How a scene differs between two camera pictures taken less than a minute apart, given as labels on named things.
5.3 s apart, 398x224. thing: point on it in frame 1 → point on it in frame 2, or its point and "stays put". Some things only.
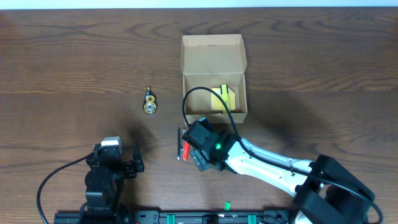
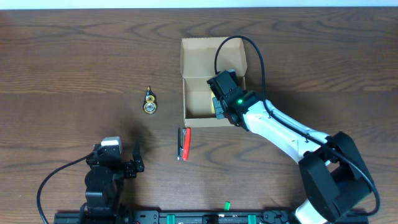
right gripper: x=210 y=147 → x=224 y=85
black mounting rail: x=107 y=216 stays put
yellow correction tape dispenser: x=150 y=106 stays put
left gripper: x=131 y=166 stays put
